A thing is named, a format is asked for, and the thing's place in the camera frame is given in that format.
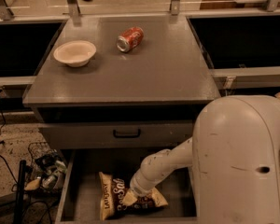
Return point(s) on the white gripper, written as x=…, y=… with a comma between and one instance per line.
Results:
x=137, y=185

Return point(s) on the brown sea salt chip bag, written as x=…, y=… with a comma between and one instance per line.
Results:
x=113, y=193

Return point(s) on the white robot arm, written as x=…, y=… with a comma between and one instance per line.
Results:
x=233, y=155

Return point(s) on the open grey middle drawer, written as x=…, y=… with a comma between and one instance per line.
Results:
x=80, y=203

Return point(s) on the grey top drawer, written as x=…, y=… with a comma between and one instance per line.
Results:
x=100, y=134

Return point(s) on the grey drawer cabinet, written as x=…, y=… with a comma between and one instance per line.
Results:
x=164, y=78

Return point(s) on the white paper bowl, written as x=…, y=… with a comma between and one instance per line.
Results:
x=75, y=53

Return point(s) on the red soda can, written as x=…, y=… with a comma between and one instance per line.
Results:
x=130, y=39

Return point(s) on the black drawer handle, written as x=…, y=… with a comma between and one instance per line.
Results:
x=135, y=134

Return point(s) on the wire basket with items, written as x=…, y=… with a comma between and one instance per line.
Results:
x=47, y=170

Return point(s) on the black stand post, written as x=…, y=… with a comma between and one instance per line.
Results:
x=19, y=193

